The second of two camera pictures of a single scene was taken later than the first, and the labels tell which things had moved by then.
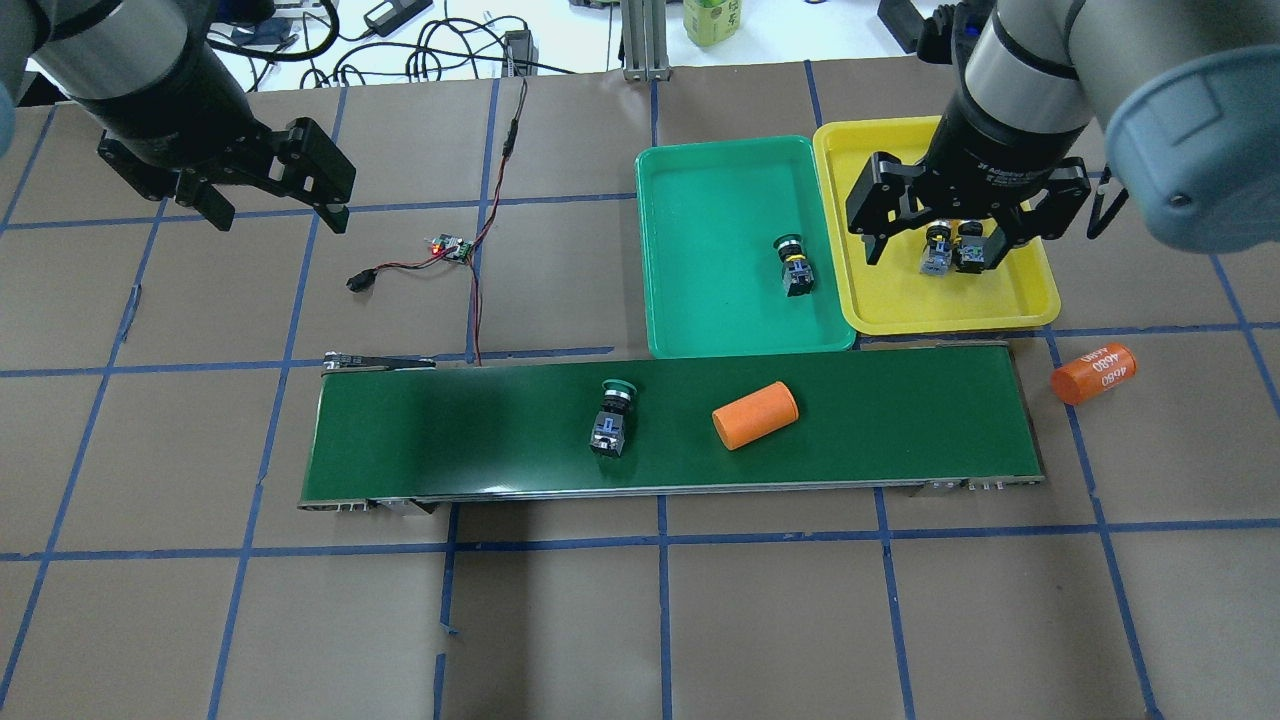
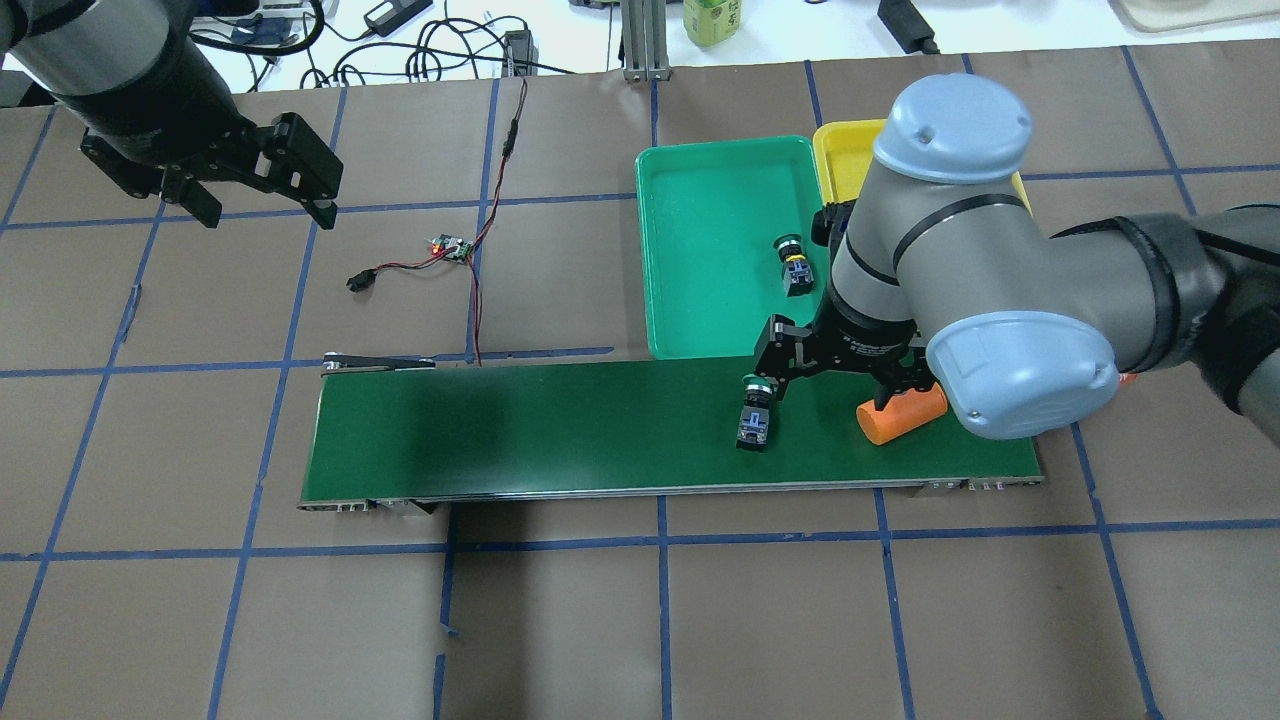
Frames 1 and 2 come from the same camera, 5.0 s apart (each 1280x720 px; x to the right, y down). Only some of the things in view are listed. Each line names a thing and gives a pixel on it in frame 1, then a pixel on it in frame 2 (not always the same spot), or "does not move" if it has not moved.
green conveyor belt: (883, 417) does not move
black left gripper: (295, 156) does not move
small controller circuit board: (461, 254) does not move
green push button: (608, 429) -> (753, 425)
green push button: (798, 275) does not move
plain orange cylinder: (755, 415) -> (904, 412)
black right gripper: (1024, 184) -> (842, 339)
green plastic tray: (711, 213) does not move
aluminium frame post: (645, 40) does not move
